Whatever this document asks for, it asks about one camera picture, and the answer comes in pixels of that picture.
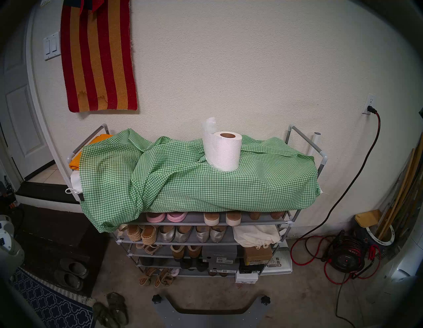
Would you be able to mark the green gingham cloth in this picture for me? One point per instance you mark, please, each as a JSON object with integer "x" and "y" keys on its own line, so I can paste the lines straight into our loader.
{"x": 198, "y": 185}

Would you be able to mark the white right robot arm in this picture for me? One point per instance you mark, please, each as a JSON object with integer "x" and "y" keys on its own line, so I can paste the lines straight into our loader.
{"x": 408, "y": 254}

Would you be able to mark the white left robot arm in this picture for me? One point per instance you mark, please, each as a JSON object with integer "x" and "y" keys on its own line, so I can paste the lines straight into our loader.
{"x": 10, "y": 254}

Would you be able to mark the white cork-sole shoe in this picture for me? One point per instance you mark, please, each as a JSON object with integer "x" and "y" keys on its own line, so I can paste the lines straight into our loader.
{"x": 211, "y": 219}
{"x": 233, "y": 219}

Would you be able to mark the grey metal shoe rack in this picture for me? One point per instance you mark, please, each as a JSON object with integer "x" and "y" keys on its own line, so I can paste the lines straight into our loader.
{"x": 198, "y": 219}

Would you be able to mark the pink slip-on shoe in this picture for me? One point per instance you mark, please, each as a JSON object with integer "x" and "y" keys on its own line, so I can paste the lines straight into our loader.
{"x": 156, "y": 217}
{"x": 176, "y": 217}

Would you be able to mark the brown suede shoe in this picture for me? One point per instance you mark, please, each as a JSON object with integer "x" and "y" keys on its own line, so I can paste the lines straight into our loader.
{"x": 277, "y": 215}
{"x": 255, "y": 216}

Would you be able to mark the silver flat shoe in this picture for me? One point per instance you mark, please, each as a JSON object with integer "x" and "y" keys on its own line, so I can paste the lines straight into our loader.
{"x": 167, "y": 235}
{"x": 202, "y": 235}
{"x": 218, "y": 235}
{"x": 182, "y": 235}

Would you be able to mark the woven espadrille shoe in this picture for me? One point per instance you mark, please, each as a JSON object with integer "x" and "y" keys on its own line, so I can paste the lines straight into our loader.
{"x": 149, "y": 234}
{"x": 134, "y": 233}

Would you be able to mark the black shoe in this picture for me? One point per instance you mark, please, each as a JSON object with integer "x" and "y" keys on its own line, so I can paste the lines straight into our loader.
{"x": 186, "y": 264}
{"x": 202, "y": 265}

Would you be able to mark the tan suede boot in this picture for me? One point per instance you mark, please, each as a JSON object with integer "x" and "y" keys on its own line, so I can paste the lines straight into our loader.
{"x": 194, "y": 252}
{"x": 177, "y": 253}

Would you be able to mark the grey Vionic shoebox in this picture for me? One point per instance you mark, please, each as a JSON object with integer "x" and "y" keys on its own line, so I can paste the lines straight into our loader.
{"x": 224, "y": 267}
{"x": 219, "y": 254}

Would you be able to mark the brown cardboard shoebox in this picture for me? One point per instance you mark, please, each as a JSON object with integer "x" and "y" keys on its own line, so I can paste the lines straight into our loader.
{"x": 257, "y": 255}

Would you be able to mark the white PVC pipe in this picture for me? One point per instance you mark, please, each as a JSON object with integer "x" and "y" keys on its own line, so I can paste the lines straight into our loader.
{"x": 314, "y": 145}

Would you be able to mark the black shoebox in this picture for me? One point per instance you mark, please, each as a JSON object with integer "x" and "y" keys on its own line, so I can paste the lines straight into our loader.
{"x": 251, "y": 268}

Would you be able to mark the white pink sneaker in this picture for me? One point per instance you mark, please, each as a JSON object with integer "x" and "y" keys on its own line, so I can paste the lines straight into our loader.
{"x": 175, "y": 272}

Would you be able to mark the small white shoebox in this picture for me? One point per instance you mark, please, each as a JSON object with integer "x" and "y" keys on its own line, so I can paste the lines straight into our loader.
{"x": 247, "y": 277}

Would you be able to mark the white labelled flat box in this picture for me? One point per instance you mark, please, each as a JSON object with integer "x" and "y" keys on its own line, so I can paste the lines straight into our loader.
{"x": 282, "y": 261}

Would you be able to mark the orange folded towel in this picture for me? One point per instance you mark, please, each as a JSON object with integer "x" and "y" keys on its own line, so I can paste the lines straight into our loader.
{"x": 75, "y": 162}

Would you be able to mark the black knob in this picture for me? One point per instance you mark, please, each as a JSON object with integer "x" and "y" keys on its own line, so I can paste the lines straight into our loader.
{"x": 156, "y": 299}
{"x": 265, "y": 300}

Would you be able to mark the red orange striped rug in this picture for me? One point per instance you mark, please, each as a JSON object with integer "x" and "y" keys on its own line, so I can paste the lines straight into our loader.
{"x": 99, "y": 59}

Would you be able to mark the tan dustpan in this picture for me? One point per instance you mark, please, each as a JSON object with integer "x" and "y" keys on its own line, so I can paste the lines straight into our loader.
{"x": 368, "y": 218}

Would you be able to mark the grey slipper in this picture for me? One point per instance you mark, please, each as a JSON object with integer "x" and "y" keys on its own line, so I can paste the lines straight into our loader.
{"x": 74, "y": 267}
{"x": 68, "y": 281}

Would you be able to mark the black doorstep mat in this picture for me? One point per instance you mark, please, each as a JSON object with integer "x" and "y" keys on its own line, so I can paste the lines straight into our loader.
{"x": 39, "y": 191}

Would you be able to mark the dark brown wooden step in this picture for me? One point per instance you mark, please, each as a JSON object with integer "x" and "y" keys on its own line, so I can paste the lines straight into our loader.
{"x": 49, "y": 231}

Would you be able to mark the leaning wooden sticks bundle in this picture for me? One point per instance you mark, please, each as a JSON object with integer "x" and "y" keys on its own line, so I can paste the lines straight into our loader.
{"x": 401, "y": 191}

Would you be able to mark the blue bucket white rim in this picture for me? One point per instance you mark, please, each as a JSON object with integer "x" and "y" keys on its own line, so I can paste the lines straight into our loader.
{"x": 390, "y": 239}

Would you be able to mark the blue patterned rug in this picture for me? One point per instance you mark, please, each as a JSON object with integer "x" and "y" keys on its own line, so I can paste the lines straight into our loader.
{"x": 49, "y": 304}

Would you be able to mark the white panel door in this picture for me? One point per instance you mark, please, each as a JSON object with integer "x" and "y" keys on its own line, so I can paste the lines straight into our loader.
{"x": 19, "y": 66}

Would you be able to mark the grey robot base frame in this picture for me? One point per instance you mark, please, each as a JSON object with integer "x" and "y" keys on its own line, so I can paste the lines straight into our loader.
{"x": 211, "y": 319}

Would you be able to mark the white wall outlet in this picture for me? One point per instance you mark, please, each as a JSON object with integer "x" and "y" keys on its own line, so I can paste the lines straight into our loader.
{"x": 370, "y": 101}

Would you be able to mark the white light switch plate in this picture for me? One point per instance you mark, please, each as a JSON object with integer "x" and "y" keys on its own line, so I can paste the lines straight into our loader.
{"x": 52, "y": 46}

